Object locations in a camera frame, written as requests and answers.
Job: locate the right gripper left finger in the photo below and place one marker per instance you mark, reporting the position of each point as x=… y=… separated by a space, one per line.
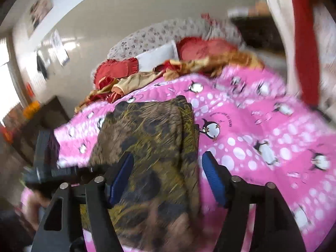
x=99 y=188

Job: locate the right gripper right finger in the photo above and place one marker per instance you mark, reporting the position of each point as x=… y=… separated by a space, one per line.
x=275 y=228

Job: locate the brown floral patterned garment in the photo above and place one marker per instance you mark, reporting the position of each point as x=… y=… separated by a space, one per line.
x=159 y=208

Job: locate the person's left hand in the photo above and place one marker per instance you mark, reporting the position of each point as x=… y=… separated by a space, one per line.
x=31 y=210

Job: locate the dark wooden cabinet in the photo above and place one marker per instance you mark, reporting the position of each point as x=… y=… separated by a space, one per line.
x=50 y=116

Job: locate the red gold crumpled cloth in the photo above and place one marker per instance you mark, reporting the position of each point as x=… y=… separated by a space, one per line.
x=111 y=89

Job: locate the pink penguin blanket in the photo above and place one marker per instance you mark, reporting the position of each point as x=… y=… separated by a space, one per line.
x=260 y=133

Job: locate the red frilled pillow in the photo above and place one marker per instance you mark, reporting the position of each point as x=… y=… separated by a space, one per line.
x=115 y=69

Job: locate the white small pillow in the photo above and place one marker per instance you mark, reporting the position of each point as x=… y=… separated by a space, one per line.
x=148 y=60

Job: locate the white plastic chair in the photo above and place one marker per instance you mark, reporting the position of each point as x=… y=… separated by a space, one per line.
x=324 y=28

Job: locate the red cloth on chair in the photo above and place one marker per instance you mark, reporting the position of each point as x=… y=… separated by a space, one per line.
x=306 y=51

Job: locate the framed wall picture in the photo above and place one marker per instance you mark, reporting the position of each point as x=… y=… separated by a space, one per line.
x=36 y=13

